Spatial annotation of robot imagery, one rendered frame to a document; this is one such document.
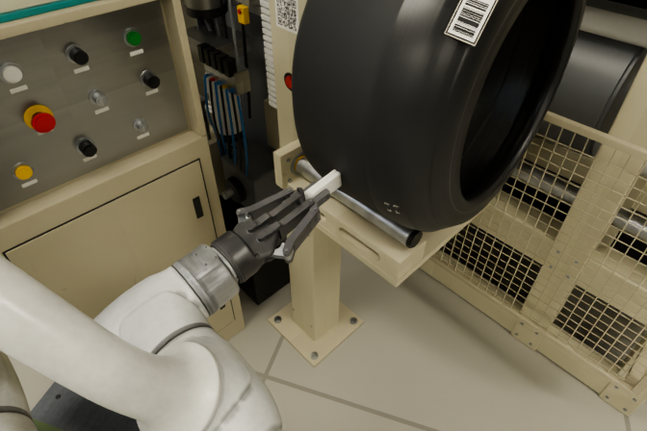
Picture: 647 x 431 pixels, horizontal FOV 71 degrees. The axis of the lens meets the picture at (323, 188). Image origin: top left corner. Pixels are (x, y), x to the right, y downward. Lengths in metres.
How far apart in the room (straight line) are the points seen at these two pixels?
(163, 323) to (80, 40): 0.65
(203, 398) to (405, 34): 0.48
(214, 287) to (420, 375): 1.25
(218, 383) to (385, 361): 1.32
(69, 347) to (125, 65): 0.77
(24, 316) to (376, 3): 0.52
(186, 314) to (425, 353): 1.33
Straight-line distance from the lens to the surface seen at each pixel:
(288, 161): 1.05
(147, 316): 0.61
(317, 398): 1.72
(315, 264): 1.44
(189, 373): 0.51
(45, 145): 1.12
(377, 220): 0.94
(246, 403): 0.53
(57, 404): 1.13
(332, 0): 0.69
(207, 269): 0.64
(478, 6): 0.61
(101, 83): 1.11
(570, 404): 1.90
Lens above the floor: 1.56
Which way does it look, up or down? 41 degrees down
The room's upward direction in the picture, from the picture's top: straight up
